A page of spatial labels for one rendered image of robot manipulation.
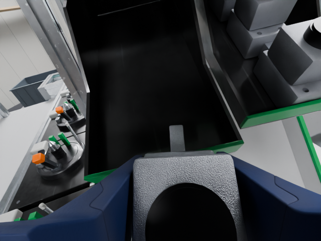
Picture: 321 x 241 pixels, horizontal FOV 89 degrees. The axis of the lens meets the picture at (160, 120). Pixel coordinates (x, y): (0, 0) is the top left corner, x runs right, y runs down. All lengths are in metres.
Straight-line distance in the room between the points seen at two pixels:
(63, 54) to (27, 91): 2.13
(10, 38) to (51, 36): 4.49
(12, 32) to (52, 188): 4.35
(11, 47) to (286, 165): 4.65
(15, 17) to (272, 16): 4.75
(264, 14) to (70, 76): 0.22
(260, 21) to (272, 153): 0.21
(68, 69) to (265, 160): 0.33
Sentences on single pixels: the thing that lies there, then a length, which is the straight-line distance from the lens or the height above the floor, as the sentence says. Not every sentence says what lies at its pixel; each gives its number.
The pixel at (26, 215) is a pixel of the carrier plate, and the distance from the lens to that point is 0.54.
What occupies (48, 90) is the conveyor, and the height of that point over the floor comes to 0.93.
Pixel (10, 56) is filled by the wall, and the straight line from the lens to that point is 4.64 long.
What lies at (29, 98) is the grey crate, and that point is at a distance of 2.36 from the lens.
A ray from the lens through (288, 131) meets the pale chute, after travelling 0.36.
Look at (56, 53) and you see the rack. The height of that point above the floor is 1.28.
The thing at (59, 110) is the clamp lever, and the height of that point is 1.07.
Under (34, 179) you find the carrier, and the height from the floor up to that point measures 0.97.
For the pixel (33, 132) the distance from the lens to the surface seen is 1.14.
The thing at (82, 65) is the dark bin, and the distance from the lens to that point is 0.20.
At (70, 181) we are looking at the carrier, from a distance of 0.52.
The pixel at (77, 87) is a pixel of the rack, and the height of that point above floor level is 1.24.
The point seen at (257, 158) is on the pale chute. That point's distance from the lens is 0.33.
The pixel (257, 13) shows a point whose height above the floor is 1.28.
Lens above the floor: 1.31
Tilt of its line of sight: 36 degrees down
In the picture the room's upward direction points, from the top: 14 degrees counter-clockwise
